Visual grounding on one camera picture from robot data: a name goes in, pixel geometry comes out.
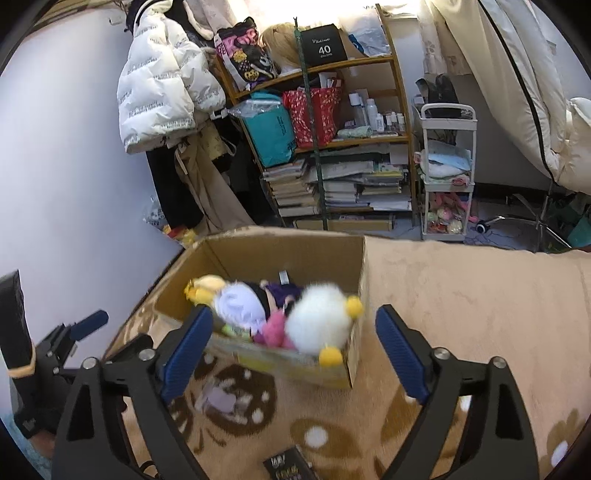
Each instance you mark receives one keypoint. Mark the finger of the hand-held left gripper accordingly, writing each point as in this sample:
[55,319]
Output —
[129,347]
[87,323]

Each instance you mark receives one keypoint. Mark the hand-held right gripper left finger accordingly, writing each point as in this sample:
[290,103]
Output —
[184,355]

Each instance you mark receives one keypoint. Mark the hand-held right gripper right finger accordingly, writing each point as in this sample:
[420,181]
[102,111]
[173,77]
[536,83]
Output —
[399,355]

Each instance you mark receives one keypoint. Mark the lavender plush doll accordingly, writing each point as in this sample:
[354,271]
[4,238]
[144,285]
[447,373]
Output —
[240,304]

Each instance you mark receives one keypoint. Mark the white plush toy yellow feet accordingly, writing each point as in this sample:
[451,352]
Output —
[318,323]

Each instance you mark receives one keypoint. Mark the pink plush bear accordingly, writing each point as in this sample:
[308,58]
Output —
[272,330]

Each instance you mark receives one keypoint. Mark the printed cardboard box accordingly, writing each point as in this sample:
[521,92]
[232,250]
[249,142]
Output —
[286,254]

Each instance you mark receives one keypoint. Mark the beige brown printed blanket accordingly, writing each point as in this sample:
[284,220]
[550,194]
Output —
[438,300]

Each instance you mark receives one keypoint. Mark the yellow packet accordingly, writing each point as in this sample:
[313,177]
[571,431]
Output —
[182,236]

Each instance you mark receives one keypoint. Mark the white printed plastic bag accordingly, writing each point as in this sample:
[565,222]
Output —
[154,217]

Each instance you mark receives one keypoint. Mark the small black box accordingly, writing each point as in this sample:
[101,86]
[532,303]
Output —
[288,464]

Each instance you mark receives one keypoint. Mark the pile of small plush toys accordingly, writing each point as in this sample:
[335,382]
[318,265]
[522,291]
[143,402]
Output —
[445,212]

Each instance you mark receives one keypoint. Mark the black hanging coat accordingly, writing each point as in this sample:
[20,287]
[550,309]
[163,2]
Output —
[166,184]

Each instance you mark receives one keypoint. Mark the beige hanging coat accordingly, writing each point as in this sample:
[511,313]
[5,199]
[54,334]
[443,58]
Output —
[212,194]

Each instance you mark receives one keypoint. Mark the pile of books and papers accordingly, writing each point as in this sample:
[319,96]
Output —
[369,184]

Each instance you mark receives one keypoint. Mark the dark hanging garment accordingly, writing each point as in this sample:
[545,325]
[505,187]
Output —
[240,184]

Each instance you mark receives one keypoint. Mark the stack of books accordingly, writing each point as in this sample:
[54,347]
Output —
[291,189]

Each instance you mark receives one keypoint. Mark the folded blue white cloths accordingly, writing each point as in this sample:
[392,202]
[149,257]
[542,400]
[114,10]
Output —
[443,161]

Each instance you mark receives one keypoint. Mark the mint green pouch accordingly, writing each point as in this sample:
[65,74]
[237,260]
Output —
[355,132]

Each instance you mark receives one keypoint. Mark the green pole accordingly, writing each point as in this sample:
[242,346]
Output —
[314,138]

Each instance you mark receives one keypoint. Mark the teal shopping bag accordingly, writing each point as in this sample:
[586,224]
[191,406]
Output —
[272,134]

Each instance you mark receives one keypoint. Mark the group of white bottles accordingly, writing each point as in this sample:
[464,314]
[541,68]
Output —
[369,110]

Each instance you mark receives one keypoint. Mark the white trolley cart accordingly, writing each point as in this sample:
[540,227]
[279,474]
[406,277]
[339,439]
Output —
[448,110]

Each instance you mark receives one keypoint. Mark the white puffer jacket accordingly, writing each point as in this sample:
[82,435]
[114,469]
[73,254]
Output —
[152,78]

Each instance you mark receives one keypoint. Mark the red patterned gift bag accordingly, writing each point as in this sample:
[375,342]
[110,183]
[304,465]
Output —
[309,115]

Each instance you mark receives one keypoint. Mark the wooden shelf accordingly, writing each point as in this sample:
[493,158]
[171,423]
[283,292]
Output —
[351,63]

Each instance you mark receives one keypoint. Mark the black pink patterned bag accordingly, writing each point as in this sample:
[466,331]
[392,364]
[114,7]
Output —
[244,55]

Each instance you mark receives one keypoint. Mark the white padded chair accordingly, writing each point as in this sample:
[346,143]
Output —
[508,69]

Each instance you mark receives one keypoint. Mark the black cardboard box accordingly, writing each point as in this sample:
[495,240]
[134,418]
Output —
[323,46]

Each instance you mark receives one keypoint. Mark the blue white plastic bag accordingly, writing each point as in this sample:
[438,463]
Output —
[369,37]

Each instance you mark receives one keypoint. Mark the floral curtain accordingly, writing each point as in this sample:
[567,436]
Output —
[434,37]

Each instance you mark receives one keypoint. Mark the blond wig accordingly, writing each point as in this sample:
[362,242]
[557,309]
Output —
[279,44]

